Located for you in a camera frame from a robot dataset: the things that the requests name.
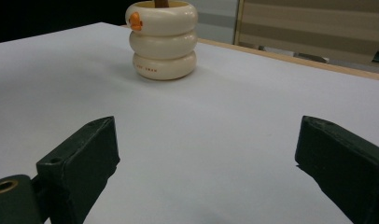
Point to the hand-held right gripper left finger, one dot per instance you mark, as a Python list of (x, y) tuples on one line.
[(81, 165)]

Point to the brown wooden hairbrush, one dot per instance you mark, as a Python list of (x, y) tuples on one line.
[(161, 3)]

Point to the light wooden table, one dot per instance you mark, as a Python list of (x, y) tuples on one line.
[(302, 62)]

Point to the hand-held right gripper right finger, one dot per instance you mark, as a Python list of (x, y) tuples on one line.
[(343, 161)]

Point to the cream ringed ceramic cup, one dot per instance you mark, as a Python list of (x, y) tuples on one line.
[(162, 46)]

